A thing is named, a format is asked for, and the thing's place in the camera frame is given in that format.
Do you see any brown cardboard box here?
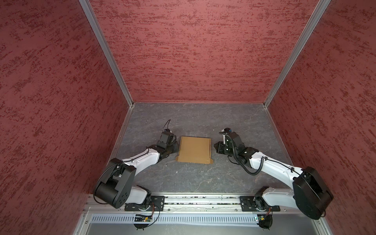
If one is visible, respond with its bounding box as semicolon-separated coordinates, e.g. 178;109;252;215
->
175;136;213;165

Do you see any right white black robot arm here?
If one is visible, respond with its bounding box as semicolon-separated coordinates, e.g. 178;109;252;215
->
214;128;334;220

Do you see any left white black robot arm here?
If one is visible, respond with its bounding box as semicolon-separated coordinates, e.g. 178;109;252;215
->
93;135;179;210

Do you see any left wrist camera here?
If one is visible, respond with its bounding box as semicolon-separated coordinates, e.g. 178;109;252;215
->
160;128;175;146

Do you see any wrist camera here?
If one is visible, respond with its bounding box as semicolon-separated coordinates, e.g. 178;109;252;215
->
160;128;175;146
223;128;233;134

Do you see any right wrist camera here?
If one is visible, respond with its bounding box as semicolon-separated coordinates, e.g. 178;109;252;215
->
223;128;233;134

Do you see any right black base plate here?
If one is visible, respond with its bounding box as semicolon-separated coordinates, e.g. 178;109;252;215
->
240;196;281;212

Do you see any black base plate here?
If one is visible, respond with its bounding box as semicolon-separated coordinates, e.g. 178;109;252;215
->
124;195;165;212
240;196;281;212

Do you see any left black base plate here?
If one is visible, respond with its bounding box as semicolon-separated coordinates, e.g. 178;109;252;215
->
124;195;165;212

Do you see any aluminium front rail frame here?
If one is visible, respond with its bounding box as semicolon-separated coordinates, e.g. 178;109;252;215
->
73;193;332;235

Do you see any right controller board with wires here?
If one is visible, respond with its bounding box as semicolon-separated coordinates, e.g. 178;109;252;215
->
257;209;273;230

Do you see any controller board with wires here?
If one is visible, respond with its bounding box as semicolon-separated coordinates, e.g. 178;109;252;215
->
257;209;273;230
133;204;161;230

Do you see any left controller board with wires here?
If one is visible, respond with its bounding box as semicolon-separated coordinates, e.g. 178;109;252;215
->
133;204;161;230

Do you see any white slotted cable duct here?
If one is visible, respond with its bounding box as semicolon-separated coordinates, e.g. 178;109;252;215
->
90;213;259;226

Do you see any left aluminium corner post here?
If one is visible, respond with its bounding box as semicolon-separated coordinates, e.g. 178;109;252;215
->
79;0;134;108

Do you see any aluminium corner post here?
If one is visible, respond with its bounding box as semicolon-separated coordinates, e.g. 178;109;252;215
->
263;0;331;109
79;0;134;108

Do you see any right aluminium corner post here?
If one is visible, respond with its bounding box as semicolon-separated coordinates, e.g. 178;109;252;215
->
263;0;331;109

